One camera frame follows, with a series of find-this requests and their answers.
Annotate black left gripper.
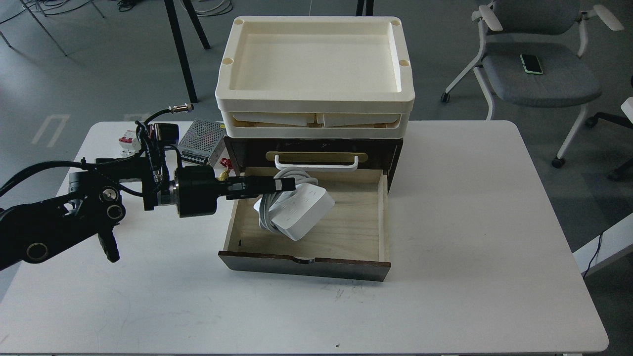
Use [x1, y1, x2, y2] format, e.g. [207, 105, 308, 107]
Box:
[174, 165, 296, 218]

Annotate white power strip with cable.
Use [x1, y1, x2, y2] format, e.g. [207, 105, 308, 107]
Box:
[253, 168, 335, 241]

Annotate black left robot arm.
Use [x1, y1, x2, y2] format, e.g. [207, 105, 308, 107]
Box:
[0, 103, 296, 269]

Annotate metal mesh power supply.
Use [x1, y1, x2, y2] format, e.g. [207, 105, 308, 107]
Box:
[178, 119, 226, 167]

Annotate cream plastic tray lower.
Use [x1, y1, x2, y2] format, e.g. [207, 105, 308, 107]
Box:
[222, 111, 409, 139]

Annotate cream plastic tray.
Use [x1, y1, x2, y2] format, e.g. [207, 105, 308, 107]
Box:
[222, 111, 409, 139]
[215, 16, 415, 114]

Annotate black table legs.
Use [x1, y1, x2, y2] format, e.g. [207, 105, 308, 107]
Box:
[162, 0, 211, 104]

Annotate open wooden drawer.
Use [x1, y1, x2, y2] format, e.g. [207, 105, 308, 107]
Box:
[219, 170, 391, 281]

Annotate white red circuit breaker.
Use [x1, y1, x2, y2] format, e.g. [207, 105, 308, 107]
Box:
[118, 130, 142, 158]

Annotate cream plastic tray top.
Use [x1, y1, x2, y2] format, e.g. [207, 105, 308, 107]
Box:
[215, 16, 415, 114]

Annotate green smartphone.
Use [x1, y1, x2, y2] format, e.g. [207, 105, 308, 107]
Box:
[519, 53, 544, 75]

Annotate grey office chair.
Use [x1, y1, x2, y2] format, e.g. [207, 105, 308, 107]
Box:
[441, 0, 624, 168]

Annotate brass valve red handle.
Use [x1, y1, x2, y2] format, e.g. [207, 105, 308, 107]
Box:
[217, 157, 234, 181]

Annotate white cabinet handle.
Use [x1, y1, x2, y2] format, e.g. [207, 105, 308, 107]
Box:
[274, 155, 359, 172]

